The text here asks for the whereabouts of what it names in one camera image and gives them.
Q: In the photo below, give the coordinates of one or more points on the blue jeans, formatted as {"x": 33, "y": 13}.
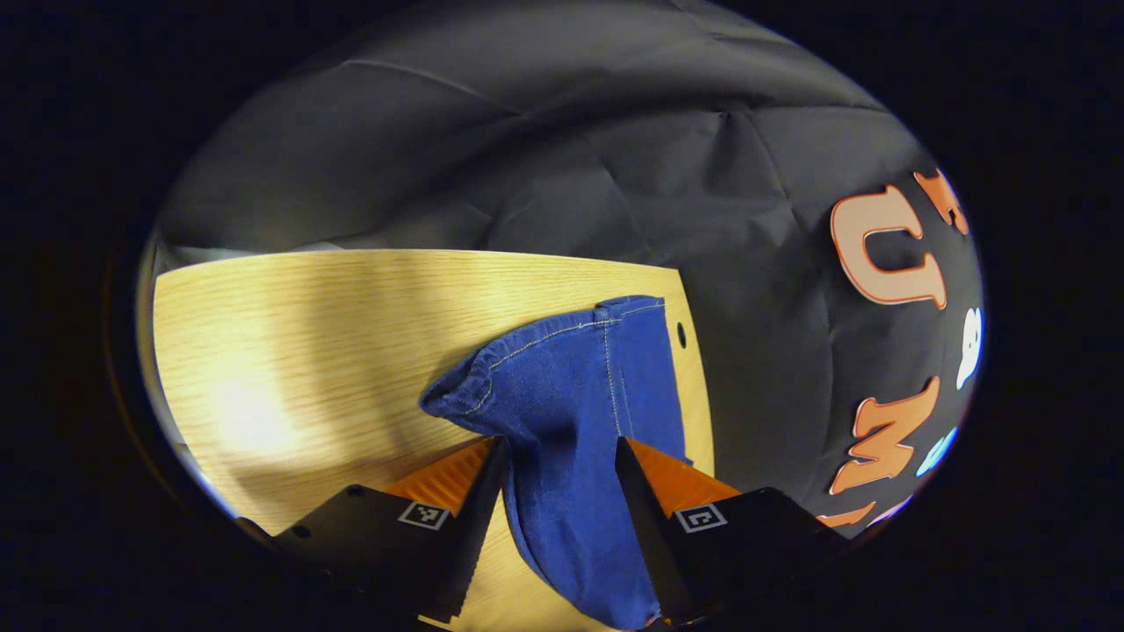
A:
{"x": 571, "y": 421}

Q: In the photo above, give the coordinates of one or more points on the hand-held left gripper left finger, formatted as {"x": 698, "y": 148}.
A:
{"x": 479, "y": 535}

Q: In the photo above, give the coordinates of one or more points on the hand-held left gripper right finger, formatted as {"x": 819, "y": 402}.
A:
{"x": 645, "y": 527}

